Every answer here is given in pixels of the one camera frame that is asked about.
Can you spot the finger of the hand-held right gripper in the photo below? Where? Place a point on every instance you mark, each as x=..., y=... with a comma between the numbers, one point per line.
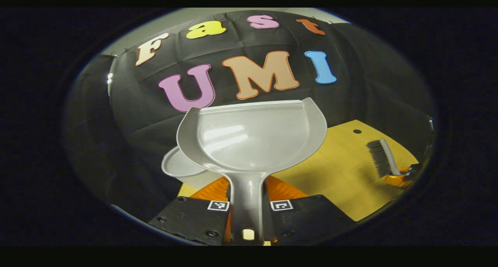
x=397, y=180
x=412, y=167

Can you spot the white ribbed garbage bin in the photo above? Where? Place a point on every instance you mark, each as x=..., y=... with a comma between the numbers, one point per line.
x=177, y=167

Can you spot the grey plastic dustpan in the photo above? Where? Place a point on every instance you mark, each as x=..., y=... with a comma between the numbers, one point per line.
x=253, y=138

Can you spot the small grey broom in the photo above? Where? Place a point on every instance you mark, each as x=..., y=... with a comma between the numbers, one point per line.
x=379, y=160

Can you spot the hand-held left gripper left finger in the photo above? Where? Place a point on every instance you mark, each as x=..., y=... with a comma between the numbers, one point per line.
x=186, y=220

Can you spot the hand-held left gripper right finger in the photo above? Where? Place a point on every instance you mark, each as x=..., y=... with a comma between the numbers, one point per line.
x=307, y=218

